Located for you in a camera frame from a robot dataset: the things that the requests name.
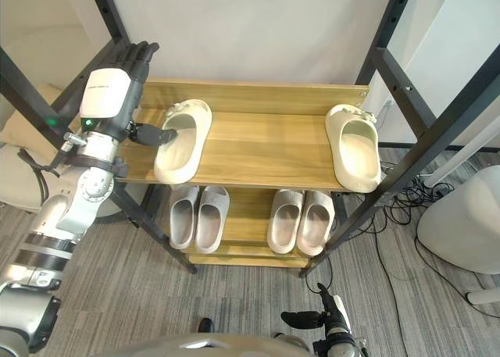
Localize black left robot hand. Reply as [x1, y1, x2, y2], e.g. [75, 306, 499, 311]
[79, 41, 179, 148]

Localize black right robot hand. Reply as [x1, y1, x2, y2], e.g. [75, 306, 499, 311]
[280, 282, 351, 335]

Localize beige foam slipper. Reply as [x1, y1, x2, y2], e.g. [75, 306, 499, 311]
[324, 103, 383, 195]
[153, 98, 213, 185]

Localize small wooden rack shelf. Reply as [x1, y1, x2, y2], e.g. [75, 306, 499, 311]
[163, 184, 341, 270]

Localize large wooden rack shelf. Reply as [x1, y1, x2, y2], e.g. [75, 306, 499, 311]
[116, 78, 388, 193]

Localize grey foam slipper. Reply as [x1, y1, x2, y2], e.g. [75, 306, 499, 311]
[194, 185, 231, 255]
[168, 185, 201, 251]
[267, 188, 306, 255]
[296, 190, 336, 257]

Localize beige cushioned chair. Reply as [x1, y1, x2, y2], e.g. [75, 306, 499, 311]
[0, 82, 122, 220]

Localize silver robot torso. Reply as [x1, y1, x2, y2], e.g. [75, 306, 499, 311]
[115, 331, 314, 357]

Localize white stand foot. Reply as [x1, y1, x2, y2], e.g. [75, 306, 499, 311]
[464, 277, 500, 305]

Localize white rounded appliance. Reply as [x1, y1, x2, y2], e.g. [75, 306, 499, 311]
[415, 164, 500, 274]

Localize white desk leg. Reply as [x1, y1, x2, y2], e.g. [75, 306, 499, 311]
[423, 136, 500, 187]

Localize long black floor cable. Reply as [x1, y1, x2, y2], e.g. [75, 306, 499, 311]
[366, 212, 500, 319]

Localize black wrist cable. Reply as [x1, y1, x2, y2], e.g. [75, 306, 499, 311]
[17, 147, 63, 209]

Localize tangled black cables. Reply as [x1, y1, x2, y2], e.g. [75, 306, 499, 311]
[377, 165, 456, 227]

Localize black metal rack frame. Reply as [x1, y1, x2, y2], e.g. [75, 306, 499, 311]
[0, 0, 500, 278]

